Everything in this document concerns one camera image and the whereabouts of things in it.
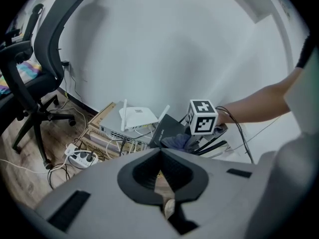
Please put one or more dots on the black wall adapter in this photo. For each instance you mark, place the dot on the black wall adapter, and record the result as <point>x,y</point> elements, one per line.
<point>65,63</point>

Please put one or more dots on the grey network switch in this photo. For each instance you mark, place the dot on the grey network switch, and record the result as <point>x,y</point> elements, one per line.
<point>114,124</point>

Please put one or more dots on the black sleeve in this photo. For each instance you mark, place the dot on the black sleeve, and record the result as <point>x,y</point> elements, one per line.
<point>304,52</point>

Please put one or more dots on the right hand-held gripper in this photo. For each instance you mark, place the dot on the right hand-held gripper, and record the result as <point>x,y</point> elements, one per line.
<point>203,118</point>

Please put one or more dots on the colourful striped fabric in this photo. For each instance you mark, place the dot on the colourful striped fabric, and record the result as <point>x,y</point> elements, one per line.
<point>27,70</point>

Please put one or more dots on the person's right forearm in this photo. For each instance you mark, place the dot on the person's right forearm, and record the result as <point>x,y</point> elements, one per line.
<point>259,103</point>

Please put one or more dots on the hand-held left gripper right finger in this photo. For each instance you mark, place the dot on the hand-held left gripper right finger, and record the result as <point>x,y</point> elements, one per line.
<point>219,188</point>

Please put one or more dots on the brown cardboard box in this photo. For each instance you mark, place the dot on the brown cardboard box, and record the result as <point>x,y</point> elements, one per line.
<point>99,146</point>
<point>98,118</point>

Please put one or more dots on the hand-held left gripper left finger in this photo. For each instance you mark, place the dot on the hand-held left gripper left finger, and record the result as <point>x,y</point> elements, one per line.
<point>99,198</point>

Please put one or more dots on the black office chair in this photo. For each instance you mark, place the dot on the black office chair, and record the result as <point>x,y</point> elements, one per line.
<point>49,48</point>

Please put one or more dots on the white power strip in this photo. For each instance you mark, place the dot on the white power strip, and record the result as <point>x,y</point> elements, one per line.
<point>81,155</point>

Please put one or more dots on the white wall ledge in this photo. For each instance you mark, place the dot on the white wall ledge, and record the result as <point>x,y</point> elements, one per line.
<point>249,1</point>

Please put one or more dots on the white router with antennas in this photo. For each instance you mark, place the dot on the white router with antennas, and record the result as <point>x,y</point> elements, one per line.
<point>137,118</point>

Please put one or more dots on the blue-grey cloth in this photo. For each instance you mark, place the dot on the blue-grey cloth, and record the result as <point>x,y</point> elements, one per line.
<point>175,141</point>

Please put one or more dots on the black router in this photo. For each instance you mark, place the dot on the black router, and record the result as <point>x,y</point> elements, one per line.
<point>165,129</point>

